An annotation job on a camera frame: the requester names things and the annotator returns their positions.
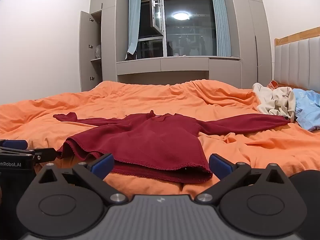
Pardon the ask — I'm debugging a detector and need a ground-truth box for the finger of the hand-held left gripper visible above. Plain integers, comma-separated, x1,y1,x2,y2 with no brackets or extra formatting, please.
0,147,57,164
0,139,28,151

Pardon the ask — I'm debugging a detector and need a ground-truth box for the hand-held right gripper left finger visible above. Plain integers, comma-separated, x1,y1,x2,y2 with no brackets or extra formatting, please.
37,153,129,205

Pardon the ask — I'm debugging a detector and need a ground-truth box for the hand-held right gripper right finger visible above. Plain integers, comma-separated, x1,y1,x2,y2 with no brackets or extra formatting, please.
194,153,290,204

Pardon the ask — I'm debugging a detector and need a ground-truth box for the dark red sweater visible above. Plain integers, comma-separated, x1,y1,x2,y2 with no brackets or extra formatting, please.
53,110,291,184

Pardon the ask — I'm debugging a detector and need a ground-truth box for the orange blanket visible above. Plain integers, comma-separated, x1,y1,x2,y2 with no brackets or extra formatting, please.
0,79,320,198

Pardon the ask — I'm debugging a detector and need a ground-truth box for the cream garment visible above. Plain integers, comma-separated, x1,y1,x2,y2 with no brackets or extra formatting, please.
252,82,297,123

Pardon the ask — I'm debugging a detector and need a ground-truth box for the light blue garment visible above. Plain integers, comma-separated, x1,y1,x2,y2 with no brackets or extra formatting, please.
292,88,320,132

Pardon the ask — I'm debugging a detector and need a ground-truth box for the grey wardrobe door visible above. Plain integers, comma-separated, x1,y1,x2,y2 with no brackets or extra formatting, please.
79,10,102,92

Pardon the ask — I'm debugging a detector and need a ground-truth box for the grey window seat cabinet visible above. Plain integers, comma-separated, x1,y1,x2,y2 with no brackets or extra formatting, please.
116,56,242,83

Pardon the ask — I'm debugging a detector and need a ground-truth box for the grey wardrobe with open shelves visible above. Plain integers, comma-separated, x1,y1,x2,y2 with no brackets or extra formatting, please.
90,0,129,85

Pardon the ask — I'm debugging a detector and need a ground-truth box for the tall closed grey wardrobe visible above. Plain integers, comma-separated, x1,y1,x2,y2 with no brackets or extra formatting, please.
222,0,273,89

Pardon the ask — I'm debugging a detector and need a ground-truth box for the large window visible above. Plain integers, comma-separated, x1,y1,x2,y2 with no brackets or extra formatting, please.
127,0,218,60

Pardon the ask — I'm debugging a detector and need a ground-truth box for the light blue curtain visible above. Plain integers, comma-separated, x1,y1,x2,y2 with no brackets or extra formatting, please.
209,0,232,57
127,0,142,55

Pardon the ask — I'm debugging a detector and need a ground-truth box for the open window sash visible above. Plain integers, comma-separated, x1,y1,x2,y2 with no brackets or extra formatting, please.
149,0,165,37

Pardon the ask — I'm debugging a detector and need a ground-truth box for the padded headboard with wooden frame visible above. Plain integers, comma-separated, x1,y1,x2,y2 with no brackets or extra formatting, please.
274,26,320,93

